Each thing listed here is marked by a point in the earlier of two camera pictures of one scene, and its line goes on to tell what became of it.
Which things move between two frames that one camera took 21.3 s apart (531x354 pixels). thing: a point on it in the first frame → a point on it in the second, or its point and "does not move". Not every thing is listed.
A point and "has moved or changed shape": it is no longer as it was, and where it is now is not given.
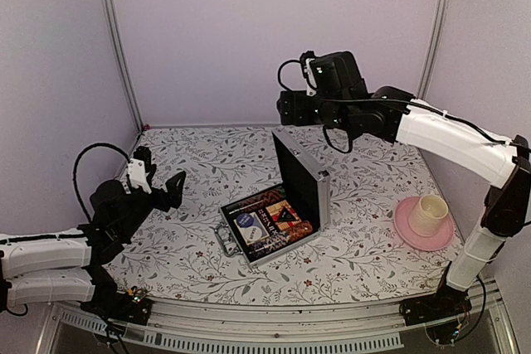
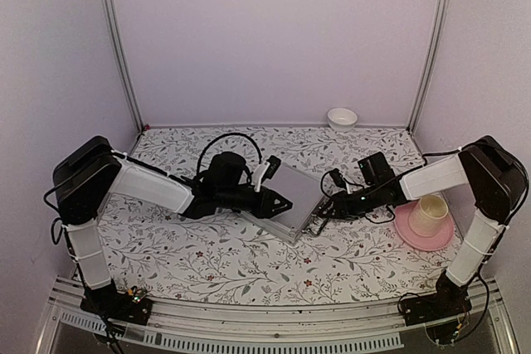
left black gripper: x=174 y=196 → x=265 y=209
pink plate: x=438 y=241 does not move
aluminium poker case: x=294 y=208 has moved or changed shape
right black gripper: x=292 y=102 → x=339 y=200
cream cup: x=425 y=219 does not move
